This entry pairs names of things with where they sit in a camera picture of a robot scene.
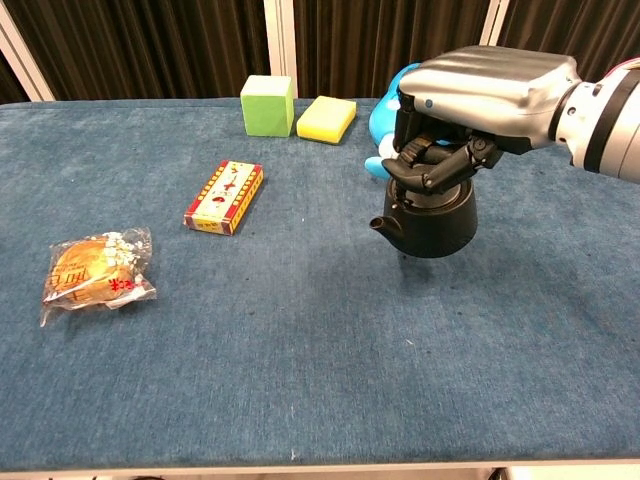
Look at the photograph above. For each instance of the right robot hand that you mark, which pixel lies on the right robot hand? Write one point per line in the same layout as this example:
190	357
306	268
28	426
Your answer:
480	115

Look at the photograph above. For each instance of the black teapot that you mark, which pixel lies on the black teapot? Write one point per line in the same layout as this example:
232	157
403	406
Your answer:
430	220

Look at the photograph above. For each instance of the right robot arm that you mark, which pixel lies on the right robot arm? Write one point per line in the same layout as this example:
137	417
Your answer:
605	125

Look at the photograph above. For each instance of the blue detergent bottle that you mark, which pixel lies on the blue detergent bottle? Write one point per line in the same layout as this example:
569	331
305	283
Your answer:
382	125

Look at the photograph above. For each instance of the yellow sponge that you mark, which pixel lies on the yellow sponge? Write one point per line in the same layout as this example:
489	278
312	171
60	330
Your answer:
326	119

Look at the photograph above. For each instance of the green cube block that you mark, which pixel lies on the green cube block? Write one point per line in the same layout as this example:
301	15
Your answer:
266	106

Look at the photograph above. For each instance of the red yellow card box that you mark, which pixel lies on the red yellow card box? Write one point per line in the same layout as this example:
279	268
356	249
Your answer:
225	197

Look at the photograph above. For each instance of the blue table cloth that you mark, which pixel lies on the blue table cloth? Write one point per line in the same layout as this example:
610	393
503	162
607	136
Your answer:
300	325

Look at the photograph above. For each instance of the black curtain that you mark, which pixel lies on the black curtain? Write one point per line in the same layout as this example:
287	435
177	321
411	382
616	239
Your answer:
150	45

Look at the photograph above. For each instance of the wrapped pastry packet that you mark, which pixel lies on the wrapped pastry packet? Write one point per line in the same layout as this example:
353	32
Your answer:
97	272

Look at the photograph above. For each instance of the white frame post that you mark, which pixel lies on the white frame post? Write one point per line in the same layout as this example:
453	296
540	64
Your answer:
22	55
492	22
280	47

